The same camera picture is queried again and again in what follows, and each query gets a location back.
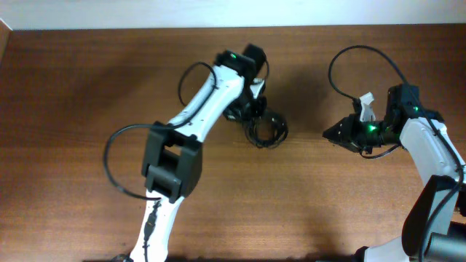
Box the black usb cables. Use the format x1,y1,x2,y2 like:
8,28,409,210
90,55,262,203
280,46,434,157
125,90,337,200
242,108,290,149

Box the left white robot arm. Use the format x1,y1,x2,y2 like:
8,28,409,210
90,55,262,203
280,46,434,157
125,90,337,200
127,44,267,261

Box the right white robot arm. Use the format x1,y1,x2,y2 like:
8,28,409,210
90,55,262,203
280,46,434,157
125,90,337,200
323,84,465,262

